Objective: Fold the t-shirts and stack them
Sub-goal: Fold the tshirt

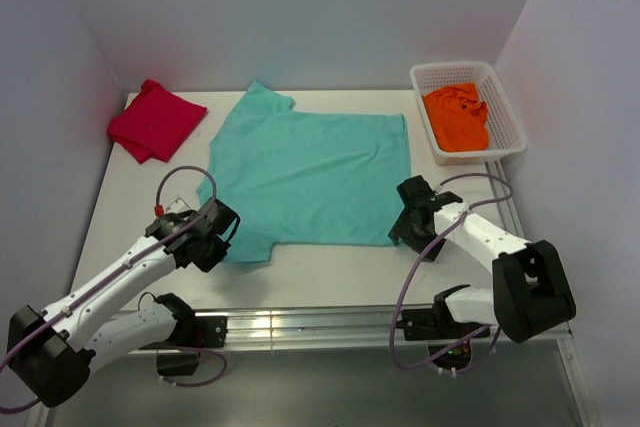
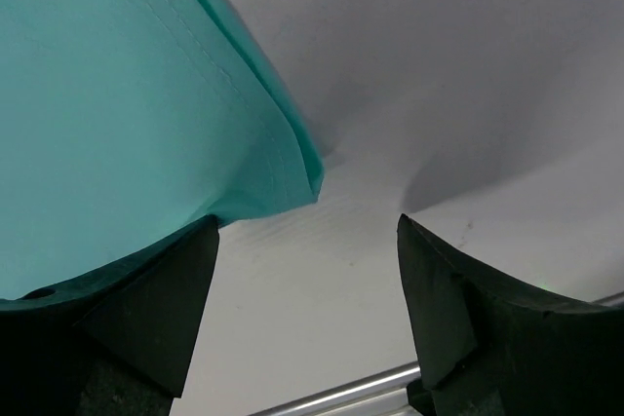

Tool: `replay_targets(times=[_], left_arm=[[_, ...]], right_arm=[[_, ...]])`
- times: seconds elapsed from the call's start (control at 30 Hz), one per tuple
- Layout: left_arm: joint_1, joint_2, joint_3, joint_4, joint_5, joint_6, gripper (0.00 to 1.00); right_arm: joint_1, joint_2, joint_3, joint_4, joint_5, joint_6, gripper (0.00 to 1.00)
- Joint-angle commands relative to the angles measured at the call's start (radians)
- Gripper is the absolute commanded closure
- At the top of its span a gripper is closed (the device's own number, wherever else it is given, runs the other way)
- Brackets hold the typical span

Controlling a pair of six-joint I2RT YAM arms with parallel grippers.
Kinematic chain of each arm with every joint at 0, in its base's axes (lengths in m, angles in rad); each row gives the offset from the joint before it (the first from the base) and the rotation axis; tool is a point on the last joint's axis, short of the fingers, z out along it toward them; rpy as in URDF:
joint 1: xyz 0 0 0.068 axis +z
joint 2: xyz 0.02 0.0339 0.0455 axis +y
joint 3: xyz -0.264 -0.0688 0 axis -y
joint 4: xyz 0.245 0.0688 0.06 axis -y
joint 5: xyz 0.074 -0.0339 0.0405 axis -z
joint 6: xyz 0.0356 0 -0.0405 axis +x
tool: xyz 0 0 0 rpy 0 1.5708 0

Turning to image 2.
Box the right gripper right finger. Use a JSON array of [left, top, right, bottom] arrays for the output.
[[397, 216, 623, 415]]

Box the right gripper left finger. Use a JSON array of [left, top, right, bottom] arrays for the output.
[[1, 216, 219, 415]]

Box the teal t shirt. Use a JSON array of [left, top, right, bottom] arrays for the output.
[[1, 0, 324, 299]]

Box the aluminium rail frame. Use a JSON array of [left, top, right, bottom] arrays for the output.
[[274, 294, 623, 415]]

